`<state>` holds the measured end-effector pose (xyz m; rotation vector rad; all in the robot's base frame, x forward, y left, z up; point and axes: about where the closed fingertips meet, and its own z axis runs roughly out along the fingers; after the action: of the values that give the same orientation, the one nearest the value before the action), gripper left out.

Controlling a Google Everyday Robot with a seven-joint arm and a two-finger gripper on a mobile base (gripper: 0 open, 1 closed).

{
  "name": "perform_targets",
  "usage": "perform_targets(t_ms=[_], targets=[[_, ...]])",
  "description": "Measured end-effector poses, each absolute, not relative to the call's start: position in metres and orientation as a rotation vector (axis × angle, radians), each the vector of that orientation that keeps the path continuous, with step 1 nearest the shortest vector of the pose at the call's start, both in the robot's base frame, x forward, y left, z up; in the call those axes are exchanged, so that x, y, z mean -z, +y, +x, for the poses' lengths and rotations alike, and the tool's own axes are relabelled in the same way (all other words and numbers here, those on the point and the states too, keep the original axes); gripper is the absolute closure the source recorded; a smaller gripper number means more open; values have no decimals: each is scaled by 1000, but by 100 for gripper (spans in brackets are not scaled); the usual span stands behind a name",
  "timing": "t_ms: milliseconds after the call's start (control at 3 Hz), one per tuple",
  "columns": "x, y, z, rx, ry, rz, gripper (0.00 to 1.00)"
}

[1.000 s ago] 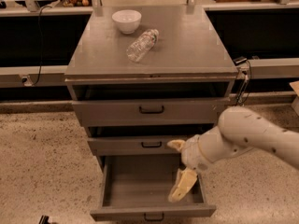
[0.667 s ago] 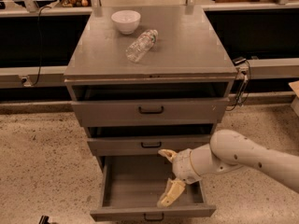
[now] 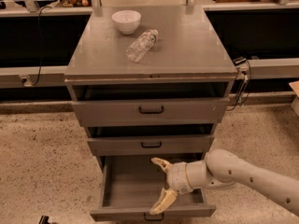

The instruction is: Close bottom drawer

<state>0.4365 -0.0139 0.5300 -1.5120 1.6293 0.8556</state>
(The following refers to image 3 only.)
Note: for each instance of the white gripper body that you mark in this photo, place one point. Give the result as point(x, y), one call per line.
point(177, 177)

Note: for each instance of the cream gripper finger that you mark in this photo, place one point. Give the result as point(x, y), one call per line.
point(163, 164)
point(167, 197)

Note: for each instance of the grey bottom drawer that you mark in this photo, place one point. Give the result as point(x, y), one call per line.
point(131, 185)

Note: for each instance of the grey drawer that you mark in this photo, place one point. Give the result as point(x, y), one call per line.
point(153, 139)
point(95, 107)
point(131, 185)

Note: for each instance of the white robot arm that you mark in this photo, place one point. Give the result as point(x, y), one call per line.
point(219, 169)

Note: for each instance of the grey middle drawer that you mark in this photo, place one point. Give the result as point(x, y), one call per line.
point(153, 139)

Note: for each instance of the grey top drawer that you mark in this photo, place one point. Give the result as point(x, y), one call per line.
point(95, 107)

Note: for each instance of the grey drawer cabinet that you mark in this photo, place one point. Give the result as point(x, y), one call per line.
point(187, 56)

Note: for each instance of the clear plastic water bottle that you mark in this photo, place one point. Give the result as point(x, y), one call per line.
point(138, 49)

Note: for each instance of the black power adapter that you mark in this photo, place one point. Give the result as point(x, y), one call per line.
point(239, 60)

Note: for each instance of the white ceramic bowl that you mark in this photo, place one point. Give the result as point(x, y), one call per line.
point(126, 21)

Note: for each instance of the cardboard box edge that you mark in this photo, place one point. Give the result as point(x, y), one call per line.
point(295, 103)

